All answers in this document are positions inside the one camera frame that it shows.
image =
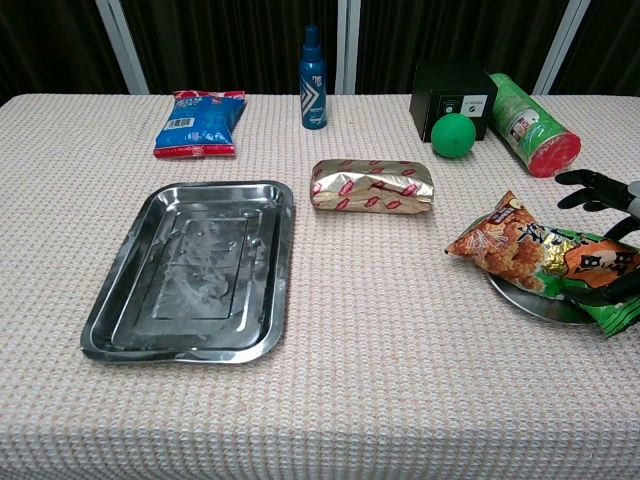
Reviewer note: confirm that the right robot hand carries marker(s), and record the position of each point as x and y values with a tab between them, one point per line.
607	192

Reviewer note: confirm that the orange green chip bag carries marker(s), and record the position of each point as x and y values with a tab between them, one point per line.
515	250

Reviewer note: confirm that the gold foil snack package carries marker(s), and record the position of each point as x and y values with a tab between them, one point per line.
372	185

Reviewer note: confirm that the green chips can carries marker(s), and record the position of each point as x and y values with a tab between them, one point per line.
530	130

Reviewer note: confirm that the round steel plate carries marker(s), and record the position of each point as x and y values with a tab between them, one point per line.
540	305

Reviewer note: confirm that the dark curtain panel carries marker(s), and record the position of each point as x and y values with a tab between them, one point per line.
50	45
610	45
230	45
450	30

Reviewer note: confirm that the green ball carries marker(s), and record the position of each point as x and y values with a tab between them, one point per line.
453	136

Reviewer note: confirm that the black box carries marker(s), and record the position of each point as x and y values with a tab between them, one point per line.
450	85

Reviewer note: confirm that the blue spray bottle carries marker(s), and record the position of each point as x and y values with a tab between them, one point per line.
313	90

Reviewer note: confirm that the pink waffle tablecloth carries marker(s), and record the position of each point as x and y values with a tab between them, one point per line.
350	400

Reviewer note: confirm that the blue red snack packet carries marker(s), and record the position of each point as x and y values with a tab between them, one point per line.
200	125

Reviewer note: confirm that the rectangular steel tray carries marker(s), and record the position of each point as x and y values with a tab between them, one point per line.
190	275

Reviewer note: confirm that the white screen frame post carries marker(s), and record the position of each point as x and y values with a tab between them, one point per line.
560	47
122	47
348	47

